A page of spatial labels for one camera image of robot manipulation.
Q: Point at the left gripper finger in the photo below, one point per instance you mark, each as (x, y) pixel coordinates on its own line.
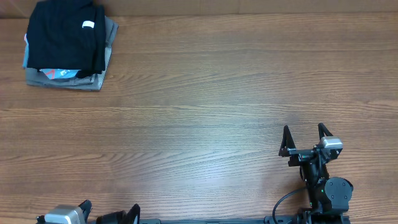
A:
(86, 207)
(133, 216)

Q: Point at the black t-shirt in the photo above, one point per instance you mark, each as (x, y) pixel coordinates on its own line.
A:
(67, 34)

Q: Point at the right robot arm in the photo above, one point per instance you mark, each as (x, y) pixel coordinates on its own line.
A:
(328, 196)

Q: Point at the folded grey t-shirt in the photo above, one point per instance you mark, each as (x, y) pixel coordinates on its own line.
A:
(94, 82)

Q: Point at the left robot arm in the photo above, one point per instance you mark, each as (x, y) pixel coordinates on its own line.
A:
(120, 217)

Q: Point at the folded light blue t-shirt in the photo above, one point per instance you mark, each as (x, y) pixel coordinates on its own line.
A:
(59, 73)

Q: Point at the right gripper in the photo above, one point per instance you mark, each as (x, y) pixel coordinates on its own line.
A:
(305, 155)

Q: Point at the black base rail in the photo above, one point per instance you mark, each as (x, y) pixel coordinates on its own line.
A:
(211, 221)

